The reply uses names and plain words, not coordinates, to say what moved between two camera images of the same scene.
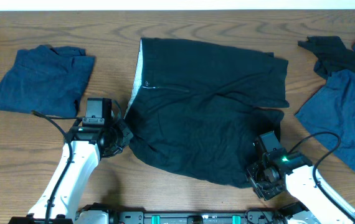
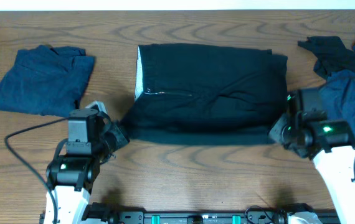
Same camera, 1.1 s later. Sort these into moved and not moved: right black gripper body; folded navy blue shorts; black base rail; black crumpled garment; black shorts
Moved: right black gripper body; black shorts
Not moved: folded navy blue shorts; black crumpled garment; black base rail
